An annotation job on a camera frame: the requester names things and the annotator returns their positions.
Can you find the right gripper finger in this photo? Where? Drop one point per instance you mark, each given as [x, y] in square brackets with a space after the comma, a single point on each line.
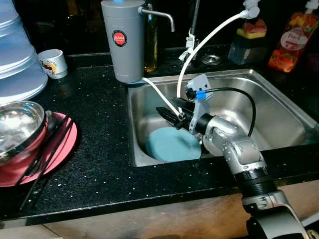
[165, 111]
[173, 121]

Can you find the pink plate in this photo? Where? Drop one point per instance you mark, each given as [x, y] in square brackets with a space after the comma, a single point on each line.
[62, 144]

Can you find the black chopstick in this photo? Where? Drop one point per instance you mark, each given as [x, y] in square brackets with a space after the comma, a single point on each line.
[47, 164]
[41, 152]

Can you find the stainless steel bowl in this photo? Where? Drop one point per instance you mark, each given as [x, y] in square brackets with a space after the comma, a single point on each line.
[17, 124]

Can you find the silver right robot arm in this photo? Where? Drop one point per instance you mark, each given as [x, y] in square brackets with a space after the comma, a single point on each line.
[239, 149]

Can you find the chrome kitchen faucet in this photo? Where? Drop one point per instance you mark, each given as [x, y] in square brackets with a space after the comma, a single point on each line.
[194, 15]

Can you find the teal plate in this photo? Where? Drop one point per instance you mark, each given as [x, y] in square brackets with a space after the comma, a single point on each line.
[172, 145]

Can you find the yellow oil bottle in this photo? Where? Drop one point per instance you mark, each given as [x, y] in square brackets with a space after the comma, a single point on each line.
[151, 55]

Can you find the chrome round counter cap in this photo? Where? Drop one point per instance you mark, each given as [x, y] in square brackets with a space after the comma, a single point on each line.
[212, 59]

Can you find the white faucet clip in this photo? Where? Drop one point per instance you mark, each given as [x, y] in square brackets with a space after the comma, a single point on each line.
[189, 47]

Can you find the grey water filter cylinder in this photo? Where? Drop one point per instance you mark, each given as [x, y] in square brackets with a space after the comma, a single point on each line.
[124, 55]

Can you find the dark sponge holder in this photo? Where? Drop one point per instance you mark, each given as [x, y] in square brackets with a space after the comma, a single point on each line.
[246, 50]

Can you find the stainless steel sink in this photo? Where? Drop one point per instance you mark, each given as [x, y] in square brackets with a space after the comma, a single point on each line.
[279, 109]

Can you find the chrome curved filter spout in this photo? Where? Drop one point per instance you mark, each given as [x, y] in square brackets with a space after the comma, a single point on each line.
[159, 12]

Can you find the wooden cabinet front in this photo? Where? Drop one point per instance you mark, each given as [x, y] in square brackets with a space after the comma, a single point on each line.
[149, 219]

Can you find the yellow and pink sponge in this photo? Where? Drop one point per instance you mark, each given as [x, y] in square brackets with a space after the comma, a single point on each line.
[251, 30]

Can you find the white cup with fruit print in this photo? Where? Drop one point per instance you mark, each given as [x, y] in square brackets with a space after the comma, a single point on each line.
[50, 59]

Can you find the large white plastic container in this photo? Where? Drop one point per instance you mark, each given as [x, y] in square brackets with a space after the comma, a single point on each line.
[15, 64]

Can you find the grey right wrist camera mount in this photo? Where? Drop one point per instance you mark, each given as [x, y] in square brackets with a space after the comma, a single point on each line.
[202, 84]

